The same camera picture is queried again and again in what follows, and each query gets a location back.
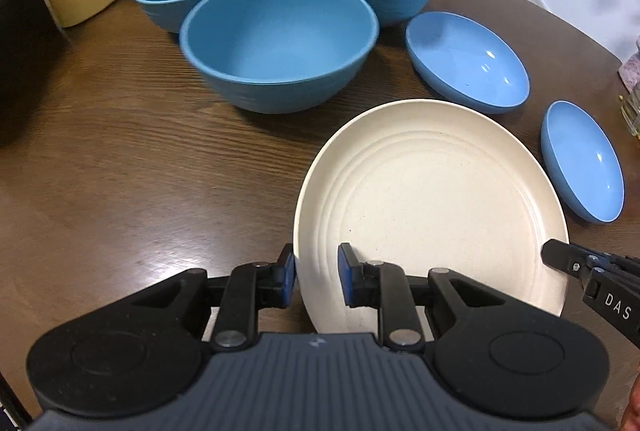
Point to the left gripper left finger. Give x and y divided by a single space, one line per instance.
240 296

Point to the shallow blue dish small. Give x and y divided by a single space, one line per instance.
582 163

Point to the large blue bowl front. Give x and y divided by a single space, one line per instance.
278 56

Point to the cream round plate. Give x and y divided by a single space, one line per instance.
423 183

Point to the shallow blue dish large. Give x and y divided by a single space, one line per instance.
466 63

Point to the glass vase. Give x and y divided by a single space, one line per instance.
630 110

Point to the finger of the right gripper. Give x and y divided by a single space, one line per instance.
567 258

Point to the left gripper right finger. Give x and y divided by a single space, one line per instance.
386 288

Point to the black paper bag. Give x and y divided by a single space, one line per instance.
31 45

